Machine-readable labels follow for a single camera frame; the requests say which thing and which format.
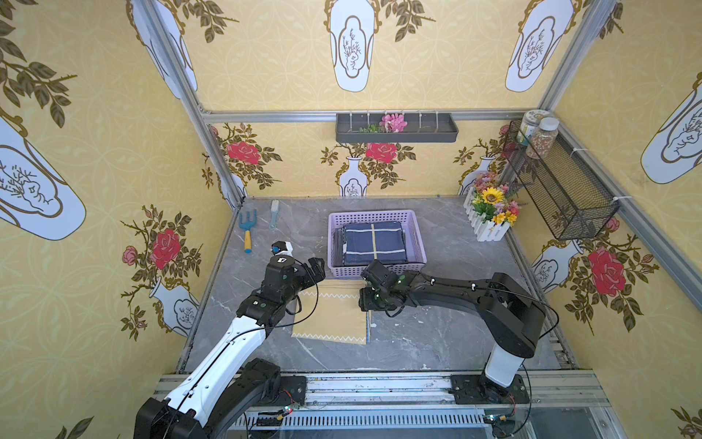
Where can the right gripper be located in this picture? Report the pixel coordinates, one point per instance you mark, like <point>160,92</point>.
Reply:
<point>370,280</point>

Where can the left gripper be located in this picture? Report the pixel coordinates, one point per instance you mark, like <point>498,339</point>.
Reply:
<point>306,270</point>

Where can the tan zigzag pillowcase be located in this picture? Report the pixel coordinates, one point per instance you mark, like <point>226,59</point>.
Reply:
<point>331,313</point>

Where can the navy blue striped pillowcase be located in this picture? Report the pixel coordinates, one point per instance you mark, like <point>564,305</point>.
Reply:
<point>363,243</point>

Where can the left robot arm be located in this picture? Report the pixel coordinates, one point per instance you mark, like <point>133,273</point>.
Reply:
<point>227,383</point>

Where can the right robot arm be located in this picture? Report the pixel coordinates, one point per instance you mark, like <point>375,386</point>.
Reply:
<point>513,317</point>

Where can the light blue brush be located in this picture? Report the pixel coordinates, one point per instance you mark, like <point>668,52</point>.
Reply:
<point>275,209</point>

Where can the blue yellow garden fork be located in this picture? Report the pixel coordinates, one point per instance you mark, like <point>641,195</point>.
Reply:
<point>247,220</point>

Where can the white picket flower planter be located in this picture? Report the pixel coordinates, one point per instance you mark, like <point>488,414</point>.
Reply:
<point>491,207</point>

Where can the pink artificial flower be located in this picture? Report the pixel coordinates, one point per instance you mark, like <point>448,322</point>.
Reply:
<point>393,123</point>

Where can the glass jar with beans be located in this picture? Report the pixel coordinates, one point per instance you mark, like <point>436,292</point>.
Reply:
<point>543,138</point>

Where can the glass jar white lid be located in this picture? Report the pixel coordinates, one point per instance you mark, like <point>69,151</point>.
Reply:
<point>529,123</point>

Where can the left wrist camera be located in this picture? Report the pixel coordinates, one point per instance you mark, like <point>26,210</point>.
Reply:
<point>284,248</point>

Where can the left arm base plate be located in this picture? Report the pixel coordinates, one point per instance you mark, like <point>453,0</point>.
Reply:
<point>292,391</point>

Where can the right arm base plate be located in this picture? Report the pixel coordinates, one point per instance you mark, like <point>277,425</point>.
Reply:
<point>478,389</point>

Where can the grey wall shelf tray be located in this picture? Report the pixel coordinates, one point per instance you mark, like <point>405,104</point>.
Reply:
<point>423,127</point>

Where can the black wire mesh basket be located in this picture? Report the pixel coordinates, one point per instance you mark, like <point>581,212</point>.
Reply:
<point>572,200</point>

